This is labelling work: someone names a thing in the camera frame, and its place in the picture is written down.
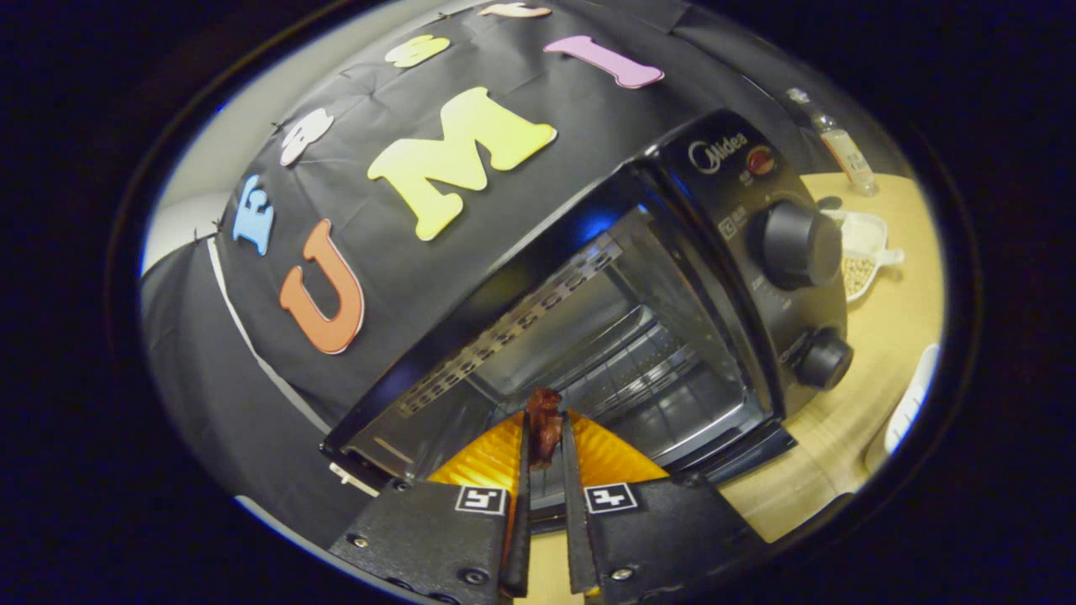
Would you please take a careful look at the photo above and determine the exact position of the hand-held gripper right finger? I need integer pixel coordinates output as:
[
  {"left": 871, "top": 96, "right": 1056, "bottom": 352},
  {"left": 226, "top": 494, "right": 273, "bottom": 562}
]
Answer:
[{"left": 559, "top": 409, "right": 766, "bottom": 605}]

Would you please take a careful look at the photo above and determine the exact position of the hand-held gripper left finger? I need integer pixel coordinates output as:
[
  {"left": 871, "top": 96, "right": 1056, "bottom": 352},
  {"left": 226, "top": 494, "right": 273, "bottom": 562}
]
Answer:
[{"left": 328, "top": 410, "right": 532, "bottom": 605}]

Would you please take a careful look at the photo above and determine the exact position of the brown roasted meat piece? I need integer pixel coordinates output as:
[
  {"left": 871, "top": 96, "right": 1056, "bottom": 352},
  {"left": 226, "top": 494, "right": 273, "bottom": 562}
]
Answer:
[{"left": 525, "top": 387, "right": 566, "bottom": 470}]

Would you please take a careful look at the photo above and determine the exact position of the black toaster oven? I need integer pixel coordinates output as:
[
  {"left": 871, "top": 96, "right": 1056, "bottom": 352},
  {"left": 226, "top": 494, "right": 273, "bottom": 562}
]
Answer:
[{"left": 319, "top": 109, "right": 854, "bottom": 534}]

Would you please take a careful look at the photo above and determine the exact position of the white rectangular tray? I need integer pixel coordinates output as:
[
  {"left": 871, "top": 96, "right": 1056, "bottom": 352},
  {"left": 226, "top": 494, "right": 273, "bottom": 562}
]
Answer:
[{"left": 866, "top": 343, "right": 941, "bottom": 471}]

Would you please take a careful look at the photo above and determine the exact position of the white divided condiment dish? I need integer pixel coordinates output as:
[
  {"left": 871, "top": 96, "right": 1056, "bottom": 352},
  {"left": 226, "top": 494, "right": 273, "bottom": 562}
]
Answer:
[{"left": 828, "top": 208, "right": 906, "bottom": 303}]

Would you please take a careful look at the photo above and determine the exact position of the small clear glass bottle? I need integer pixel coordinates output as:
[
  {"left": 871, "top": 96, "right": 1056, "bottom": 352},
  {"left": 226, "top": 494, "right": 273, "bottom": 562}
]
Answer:
[{"left": 786, "top": 87, "right": 878, "bottom": 197}]

